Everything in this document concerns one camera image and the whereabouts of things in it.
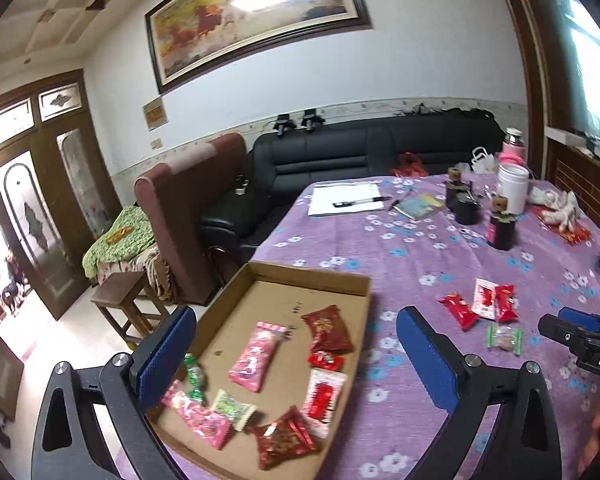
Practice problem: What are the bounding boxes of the framed horse painting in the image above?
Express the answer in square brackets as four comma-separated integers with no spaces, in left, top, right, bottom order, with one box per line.
[144,0,374,95]

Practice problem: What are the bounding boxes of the wall plaque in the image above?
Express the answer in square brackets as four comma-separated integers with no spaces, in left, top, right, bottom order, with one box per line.
[142,98,169,131]

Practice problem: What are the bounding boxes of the pink thermos flask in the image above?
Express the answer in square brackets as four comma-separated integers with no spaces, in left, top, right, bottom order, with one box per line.
[499,127,529,166]

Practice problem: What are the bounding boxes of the dark red snack packet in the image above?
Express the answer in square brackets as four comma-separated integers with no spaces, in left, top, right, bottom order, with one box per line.
[300,304,355,354]
[247,404,319,471]

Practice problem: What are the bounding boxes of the red face-print snack packet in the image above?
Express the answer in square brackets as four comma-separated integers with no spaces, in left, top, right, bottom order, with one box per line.
[438,293,481,331]
[493,283,519,324]

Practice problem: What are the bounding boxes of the dark jar with wooden lid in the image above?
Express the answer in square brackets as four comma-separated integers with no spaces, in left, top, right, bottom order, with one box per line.
[486,194,517,251]
[444,166,482,226]

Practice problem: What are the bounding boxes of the wooden glass door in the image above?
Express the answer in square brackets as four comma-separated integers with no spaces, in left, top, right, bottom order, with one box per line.
[0,70,122,322]

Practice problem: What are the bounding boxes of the black leather sofa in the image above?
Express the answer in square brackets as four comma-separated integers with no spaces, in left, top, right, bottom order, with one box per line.
[200,114,507,282]

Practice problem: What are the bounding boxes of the white bag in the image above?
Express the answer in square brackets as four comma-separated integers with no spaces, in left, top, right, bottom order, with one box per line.
[469,145,496,175]

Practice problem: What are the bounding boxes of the green white snack packet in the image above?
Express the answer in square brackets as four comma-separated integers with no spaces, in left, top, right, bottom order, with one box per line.
[210,388,257,432]

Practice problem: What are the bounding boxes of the brown armchair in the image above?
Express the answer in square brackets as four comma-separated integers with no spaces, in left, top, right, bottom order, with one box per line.
[133,132,249,306]

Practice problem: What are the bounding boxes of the dark clothes on sofa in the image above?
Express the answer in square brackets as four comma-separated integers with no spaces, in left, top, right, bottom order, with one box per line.
[399,102,502,122]

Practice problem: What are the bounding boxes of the green yellow notebook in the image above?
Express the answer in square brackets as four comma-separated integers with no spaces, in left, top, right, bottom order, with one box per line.
[394,193,446,221]

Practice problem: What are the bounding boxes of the cardboard box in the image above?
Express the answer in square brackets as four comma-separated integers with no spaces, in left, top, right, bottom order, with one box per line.
[147,260,372,480]

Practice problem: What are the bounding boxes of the purple floral tablecloth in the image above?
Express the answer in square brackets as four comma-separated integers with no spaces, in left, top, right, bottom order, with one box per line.
[145,172,600,480]

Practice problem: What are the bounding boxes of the clear green-edged snack packet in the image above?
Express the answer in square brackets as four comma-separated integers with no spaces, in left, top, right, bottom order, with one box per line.
[485,323,525,356]

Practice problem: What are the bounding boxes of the wooden cabinet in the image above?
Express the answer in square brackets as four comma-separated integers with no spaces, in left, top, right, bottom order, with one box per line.
[545,127,600,233]

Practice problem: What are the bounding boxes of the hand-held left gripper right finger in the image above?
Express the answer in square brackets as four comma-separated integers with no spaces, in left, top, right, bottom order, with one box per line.
[396,306,563,480]

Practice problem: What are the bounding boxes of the white mug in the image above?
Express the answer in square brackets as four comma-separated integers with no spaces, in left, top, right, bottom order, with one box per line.
[496,162,530,215]

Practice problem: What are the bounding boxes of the wooden stool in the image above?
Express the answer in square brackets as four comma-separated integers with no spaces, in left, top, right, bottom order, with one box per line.
[90,272,171,346]

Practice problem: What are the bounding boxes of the white paper pad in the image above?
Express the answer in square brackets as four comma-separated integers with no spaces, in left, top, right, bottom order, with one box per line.
[308,182,384,217]

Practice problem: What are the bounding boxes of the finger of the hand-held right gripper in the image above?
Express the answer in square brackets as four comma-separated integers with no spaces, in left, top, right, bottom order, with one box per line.
[556,307,600,335]
[537,313,597,358]

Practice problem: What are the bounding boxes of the red plastic bag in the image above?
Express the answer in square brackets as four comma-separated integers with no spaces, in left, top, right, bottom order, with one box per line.
[392,152,429,179]

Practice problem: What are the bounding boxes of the pink red-dotted snack packet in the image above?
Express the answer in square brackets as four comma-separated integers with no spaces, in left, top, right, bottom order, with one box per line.
[162,379,234,450]

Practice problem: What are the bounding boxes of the black white pen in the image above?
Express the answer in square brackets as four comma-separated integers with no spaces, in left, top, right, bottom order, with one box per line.
[332,198,386,210]

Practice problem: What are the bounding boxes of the flat red packet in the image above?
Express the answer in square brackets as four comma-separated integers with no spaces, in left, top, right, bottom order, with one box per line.
[534,207,594,245]

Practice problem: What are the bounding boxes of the pink white-figure snack packet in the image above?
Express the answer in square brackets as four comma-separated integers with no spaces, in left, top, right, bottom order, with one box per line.
[228,320,290,392]

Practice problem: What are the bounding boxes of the small red candy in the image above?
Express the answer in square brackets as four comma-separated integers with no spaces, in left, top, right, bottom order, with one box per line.
[307,352,346,372]

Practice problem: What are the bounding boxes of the green blanket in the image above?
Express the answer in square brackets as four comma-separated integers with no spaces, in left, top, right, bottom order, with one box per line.
[82,205,156,279]

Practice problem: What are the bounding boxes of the green striped candy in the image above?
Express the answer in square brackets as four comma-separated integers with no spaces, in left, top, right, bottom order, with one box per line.
[182,353,206,404]

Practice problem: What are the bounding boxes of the white red snack packet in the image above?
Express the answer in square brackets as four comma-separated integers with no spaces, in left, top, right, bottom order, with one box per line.
[302,368,349,439]
[472,278,499,320]

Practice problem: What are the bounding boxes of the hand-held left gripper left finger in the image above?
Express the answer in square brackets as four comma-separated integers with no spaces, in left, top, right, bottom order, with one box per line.
[30,305,198,480]

